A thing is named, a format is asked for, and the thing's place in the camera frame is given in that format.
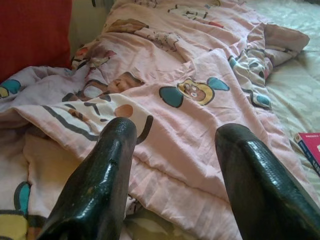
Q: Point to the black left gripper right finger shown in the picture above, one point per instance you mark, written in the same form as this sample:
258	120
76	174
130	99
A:
262	190

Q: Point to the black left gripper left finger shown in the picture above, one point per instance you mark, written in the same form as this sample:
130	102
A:
100	180

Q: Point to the manga book pink cover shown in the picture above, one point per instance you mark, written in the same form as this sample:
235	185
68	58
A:
310	147

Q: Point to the pink cartoon print blanket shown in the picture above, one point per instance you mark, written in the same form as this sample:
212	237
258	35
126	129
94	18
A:
175	120

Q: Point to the bed with grey floral sheet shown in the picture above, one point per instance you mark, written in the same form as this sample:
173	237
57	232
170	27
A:
295	82

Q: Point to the large red cushion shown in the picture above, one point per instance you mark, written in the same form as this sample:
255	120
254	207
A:
32	32

